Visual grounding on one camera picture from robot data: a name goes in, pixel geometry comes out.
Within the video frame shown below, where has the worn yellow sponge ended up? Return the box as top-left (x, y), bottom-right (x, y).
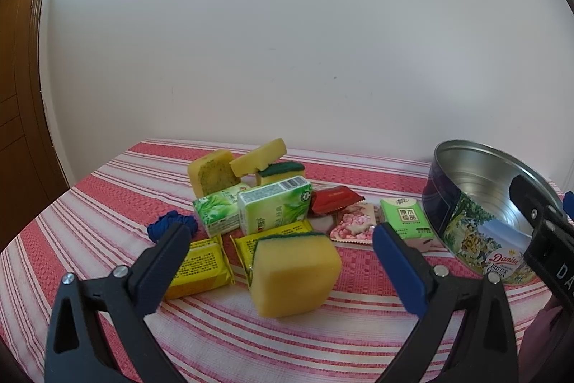
top-left (188, 150), bottom-right (240, 198)

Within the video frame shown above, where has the yellow sponge green top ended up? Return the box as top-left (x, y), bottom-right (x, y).
top-left (256, 161), bottom-right (306, 186)

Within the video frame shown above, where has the red wedding snack packet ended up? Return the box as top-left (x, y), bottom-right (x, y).
top-left (309, 186), bottom-right (365, 216)

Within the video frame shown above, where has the red white striped tablecloth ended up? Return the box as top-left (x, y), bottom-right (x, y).
top-left (0, 138), bottom-right (568, 383)

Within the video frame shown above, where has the blue cloth ball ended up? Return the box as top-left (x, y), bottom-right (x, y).
top-left (147, 210), bottom-right (198, 243)

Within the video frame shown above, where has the small green tissue pack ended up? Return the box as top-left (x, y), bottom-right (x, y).
top-left (193, 183), bottom-right (251, 237)

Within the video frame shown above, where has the yellow snack packet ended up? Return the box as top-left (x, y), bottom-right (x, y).
top-left (231, 220), bottom-right (313, 286)
top-left (164, 235), bottom-right (235, 300)

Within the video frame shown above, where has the pink patterned candy packet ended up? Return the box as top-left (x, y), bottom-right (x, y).
top-left (329, 202), bottom-right (378, 245)

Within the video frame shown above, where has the large green tissue pack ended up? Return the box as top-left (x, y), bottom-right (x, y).
top-left (237, 176), bottom-right (312, 235)

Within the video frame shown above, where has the light green tissue pack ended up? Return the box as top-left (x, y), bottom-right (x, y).
top-left (380, 197), bottom-right (434, 242)

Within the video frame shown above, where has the round butter cookie tin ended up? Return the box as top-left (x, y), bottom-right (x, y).
top-left (422, 140), bottom-right (561, 285)

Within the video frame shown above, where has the brown wooden door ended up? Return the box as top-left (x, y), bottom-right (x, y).
top-left (1, 0), bottom-right (68, 248)

